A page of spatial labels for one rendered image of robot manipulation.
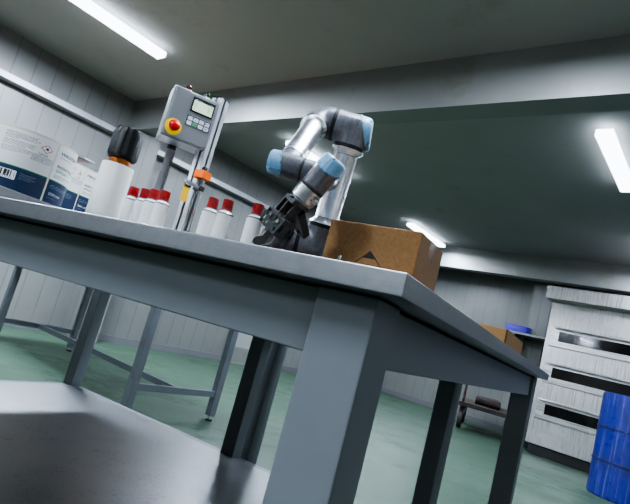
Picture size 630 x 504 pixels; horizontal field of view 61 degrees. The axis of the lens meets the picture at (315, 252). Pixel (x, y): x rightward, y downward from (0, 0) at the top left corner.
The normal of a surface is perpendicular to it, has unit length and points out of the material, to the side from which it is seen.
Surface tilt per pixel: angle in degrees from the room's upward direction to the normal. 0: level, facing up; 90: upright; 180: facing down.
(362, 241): 90
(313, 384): 90
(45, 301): 90
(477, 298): 90
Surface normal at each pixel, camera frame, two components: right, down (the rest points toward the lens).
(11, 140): 0.20, -0.09
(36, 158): 0.62, 0.05
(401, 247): -0.45, -0.25
